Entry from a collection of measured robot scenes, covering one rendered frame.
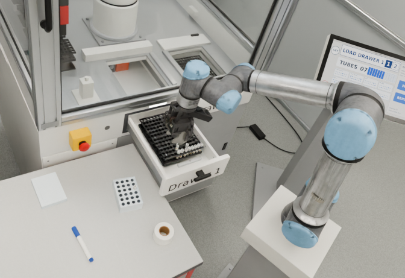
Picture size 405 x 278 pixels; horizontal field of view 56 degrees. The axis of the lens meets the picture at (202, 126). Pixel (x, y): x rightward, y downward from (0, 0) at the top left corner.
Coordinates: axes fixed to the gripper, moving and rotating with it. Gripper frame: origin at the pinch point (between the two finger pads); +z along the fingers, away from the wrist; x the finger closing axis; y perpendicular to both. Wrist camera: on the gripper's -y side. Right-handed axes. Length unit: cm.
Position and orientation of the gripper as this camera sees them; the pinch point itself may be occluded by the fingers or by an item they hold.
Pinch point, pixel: (180, 140)
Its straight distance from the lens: 140.8
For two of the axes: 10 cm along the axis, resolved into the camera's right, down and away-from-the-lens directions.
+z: -2.5, 6.8, 6.9
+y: -8.5, 2.0, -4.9
